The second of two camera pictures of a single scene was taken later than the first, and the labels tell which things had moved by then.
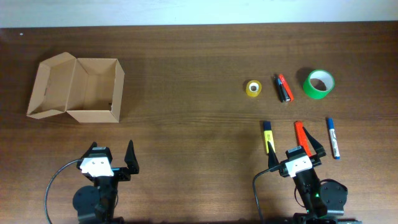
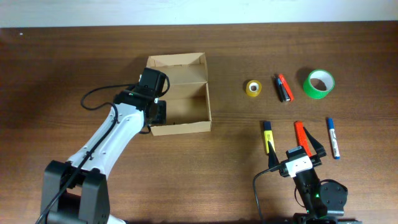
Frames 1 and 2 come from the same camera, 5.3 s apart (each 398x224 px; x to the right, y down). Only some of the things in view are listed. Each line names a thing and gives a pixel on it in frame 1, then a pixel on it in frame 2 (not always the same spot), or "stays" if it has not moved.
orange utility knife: (302, 139) stays
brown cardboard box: (89, 89) to (187, 98)
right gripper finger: (318, 147) stays
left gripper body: (119, 175) to (161, 112)
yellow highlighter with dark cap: (268, 135) stays
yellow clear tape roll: (254, 88) stays
